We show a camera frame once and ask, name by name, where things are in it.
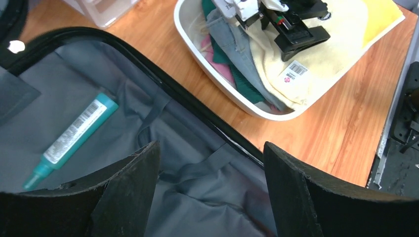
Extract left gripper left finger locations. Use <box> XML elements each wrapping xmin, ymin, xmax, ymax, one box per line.
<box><xmin>0</xmin><ymin>141</ymin><xmax>161</xmax><ymax>237</ymax></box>

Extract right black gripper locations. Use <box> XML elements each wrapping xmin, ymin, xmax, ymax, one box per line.
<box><xmin>236</xmin><ymin>0</ymin><xmax>331</xmax><ymax>62</ymax></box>

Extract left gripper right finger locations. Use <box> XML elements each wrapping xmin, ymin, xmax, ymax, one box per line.
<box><xmin>263</xmin><ymin>142</ymin><xmax>419</xmax><ymax>237</ymax></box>

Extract yellow towel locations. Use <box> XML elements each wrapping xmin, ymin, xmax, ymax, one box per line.
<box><xmin>247</xmin><ymin>0</ymin><xmax>403</xmax><ymax>111</ymax></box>

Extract light blue denim jeans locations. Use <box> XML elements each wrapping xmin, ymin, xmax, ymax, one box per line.
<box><xmin>205</xmin><ymin>8</ymin><xmax>289</xmax><ymax>112</ymax></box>

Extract pink and teal kids suitcase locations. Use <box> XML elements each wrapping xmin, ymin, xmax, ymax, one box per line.
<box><xmin>0</xmin><ymin>0</ymin><xmax>278</xmax><ymax>237</ymax></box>

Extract dark green garment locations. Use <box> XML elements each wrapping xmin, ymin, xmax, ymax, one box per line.
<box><xmin>201</xmin><ymin>0</ymin><xmax>266</xmax><ymax>105</ymax></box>

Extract pink garment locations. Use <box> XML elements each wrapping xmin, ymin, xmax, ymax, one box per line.
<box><xmin>200</xmin><ymin>35</ymin><xmax>236</xmax><ymax>89</ymax></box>

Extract white plastic basin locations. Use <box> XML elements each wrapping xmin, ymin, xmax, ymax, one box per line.
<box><xmin>174</xmin><ymin>0</ymin><xmax>405</xmax><ymax>121</ymax></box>

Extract white plastic drawer organizer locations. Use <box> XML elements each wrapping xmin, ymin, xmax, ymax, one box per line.
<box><xmin>64</xmin><ymin>0</ymin><xmax>139</xmax><ymax>29</ymax></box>

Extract teal tube with barcode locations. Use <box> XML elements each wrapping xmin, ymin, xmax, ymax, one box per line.
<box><xmin>23</xmin><ymin>93</ymin><xmax>119</xmax><ymax>191</ymax></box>

